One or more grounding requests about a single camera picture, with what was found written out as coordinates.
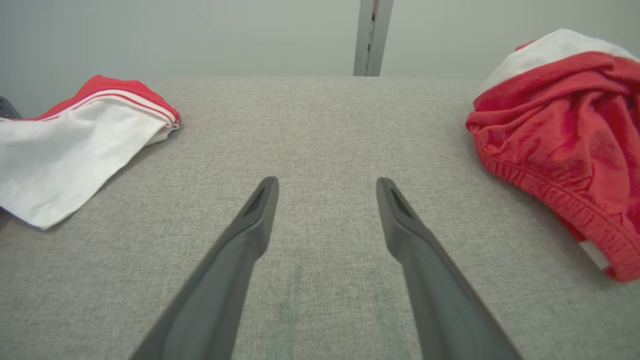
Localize red shorts with elastic waistband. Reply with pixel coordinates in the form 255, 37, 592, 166
465, 28, 640, 283

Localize red basketball jersey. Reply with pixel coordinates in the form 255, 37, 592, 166
0, 75, 181, 231

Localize grey chair base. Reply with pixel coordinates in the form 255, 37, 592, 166
0, 96, 22, 121

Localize grey partition post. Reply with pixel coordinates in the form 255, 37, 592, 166
353, 0, 395, 77

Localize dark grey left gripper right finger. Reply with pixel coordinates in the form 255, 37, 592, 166
376, 177, 524, 360

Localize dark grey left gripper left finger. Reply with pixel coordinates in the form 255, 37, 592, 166
129, 176, 280, 360

